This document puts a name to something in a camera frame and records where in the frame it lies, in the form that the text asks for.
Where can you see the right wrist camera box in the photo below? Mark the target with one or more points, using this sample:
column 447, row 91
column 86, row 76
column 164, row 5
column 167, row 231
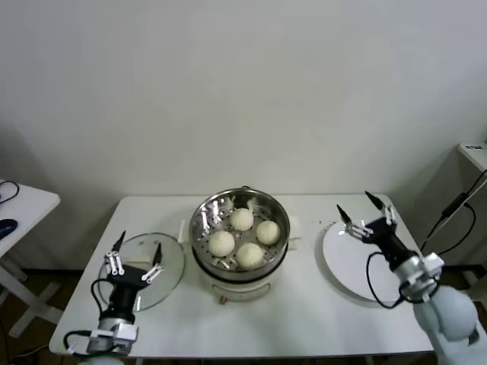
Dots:
column 433, row 263

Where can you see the large white plate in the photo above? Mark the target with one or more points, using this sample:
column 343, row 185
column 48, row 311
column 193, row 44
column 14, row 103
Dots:
column 342, row 266

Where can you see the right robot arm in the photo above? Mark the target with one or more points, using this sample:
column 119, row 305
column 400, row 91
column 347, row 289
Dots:
column 449, row 315

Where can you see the white steamed baozi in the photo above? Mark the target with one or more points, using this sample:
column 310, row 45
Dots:
column 250, row 255
column 221, row 243
column 242, row 219
column 268, row 232

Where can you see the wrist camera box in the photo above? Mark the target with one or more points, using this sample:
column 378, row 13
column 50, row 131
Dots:
column 114, row 335
column 433, row 263

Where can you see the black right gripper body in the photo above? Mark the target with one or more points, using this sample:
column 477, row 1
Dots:
column 382, row 232

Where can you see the round glass pot lid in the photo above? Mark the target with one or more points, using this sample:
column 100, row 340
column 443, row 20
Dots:
column 167, row 258

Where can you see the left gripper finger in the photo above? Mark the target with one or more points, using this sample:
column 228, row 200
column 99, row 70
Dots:
column 156, row 254
column 114, row 260

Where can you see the perforated steel steamer basket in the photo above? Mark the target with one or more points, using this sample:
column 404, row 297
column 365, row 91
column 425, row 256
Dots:
column 205, row 224

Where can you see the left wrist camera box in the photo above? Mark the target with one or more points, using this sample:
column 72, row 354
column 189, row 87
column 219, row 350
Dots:
column 114, row 335

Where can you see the blue computer mouse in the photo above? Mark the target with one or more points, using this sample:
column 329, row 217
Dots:
column 7, row 227

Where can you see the white electric cooking pot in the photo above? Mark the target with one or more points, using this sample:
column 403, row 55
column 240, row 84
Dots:
column 243, row 289

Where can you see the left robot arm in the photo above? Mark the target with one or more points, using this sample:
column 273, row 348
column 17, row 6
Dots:
column 110, row 325

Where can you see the scattered dark crumbs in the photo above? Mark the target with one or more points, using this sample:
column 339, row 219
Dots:
column 321, row 221

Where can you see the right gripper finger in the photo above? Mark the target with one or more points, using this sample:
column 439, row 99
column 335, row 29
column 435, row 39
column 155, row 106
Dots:
column 347, row 220
column 378, row 205

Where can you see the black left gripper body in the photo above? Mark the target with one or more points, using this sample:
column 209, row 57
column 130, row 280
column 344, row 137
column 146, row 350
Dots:
column 127, row 277

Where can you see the white side table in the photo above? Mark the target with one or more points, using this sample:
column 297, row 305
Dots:
column 34, row 201

